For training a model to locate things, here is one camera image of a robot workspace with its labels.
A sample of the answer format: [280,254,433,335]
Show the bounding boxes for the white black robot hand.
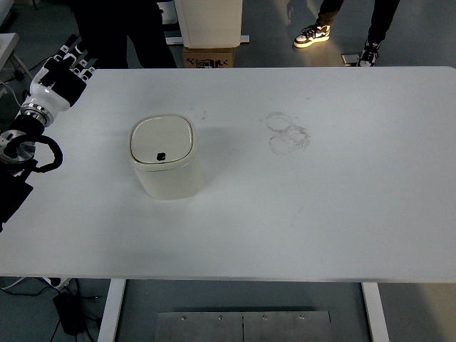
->
[30,34,97,107]

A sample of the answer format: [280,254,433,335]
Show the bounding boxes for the cream push-lid trash can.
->
[128,114,202,200]

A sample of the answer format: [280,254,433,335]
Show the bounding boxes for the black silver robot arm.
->
[1,34,98,224]

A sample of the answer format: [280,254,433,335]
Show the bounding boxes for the person in black clothes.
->
[68,1,177,69]

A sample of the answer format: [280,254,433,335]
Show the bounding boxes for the white side table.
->
[0,33,19,70]

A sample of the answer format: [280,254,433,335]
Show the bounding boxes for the white flat base bar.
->
[165,35,251,48]

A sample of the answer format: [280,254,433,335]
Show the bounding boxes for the brown cardboard box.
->
[182,48,236,68]

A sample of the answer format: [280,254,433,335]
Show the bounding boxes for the white appliance on box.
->
[175,0,243,48]

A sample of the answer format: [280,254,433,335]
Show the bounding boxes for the white black left sneaker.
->
[293,24,331,48]

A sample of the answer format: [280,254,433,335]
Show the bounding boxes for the white black sneaker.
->
[357,41,381,67]
[293,24,331,48]

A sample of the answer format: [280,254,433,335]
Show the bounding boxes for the black power adapter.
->
[53,292,85,336]

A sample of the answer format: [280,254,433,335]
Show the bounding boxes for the left white table leg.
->
[98,279,127,342]

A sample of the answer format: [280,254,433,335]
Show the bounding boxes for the white table leg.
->
[98,279,127,342]
[361,282,390,342]

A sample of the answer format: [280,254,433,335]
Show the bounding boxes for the white black right sneaker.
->
[357,41,381,67]

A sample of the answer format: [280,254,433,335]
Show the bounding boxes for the person in dark trousers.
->
[316,0,402,46]

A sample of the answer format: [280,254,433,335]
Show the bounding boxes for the grey metal floor plate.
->
[155,311,333,341]

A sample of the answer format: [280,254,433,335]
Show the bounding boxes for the right white table leg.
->
[361,282,390,342]

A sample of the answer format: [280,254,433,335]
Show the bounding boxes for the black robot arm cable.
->
[6,135,64,175]

